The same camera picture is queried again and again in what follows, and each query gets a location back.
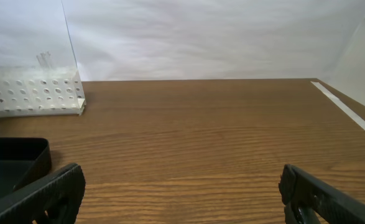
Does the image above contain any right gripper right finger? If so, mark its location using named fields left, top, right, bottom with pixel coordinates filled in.
left=278, top=164, right=365, bottom=224

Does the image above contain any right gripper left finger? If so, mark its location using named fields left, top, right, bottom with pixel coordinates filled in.
left=0, top=162, right=86, bottom=224

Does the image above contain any black tray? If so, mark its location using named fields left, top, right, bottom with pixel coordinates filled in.
left=0, top=137, right=53, bottom=207

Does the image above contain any white test tube rack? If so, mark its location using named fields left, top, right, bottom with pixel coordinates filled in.
left=0, top=66, right=87, bottom=120

